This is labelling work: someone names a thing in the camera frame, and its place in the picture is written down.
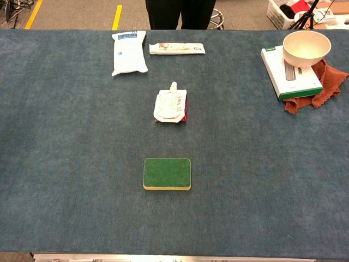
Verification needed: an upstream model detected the white spouted refill pouch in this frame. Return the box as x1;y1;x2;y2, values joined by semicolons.
153;81;188;124

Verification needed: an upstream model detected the green and yellow sponge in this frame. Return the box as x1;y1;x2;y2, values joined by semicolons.
143;158;192;191

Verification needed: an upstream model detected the white toothpaste tube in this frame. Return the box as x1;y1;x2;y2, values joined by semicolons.
148;42;206;56

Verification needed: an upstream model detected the white soft tissue pack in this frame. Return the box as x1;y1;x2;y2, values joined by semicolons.
111;30;149;77

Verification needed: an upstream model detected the blue-grey table cloth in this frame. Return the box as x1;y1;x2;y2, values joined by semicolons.
0;28;349;258

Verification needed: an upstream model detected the person in black trousers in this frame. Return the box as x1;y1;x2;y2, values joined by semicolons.
145;0;217;30

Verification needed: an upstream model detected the chrome stool base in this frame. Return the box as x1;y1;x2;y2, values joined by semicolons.
208;8;225;30

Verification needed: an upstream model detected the white and green box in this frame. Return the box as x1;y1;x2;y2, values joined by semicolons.
260;45;324;101

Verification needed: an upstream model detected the cream bowl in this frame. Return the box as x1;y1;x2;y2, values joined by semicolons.
282;30;332;68

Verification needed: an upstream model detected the white plastic basket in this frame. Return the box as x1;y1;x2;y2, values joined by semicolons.
266;0;311;30

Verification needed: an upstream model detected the rust orange cloth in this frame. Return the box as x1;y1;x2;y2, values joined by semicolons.
283;59;349;115

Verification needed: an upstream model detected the black tripod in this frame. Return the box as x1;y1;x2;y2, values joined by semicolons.
288;0;320;30

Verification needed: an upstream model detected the silver metal table rail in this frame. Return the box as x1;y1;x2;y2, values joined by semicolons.
32;253;317;262

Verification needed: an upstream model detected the black cables bundle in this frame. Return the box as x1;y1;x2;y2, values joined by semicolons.
0;0;35;29

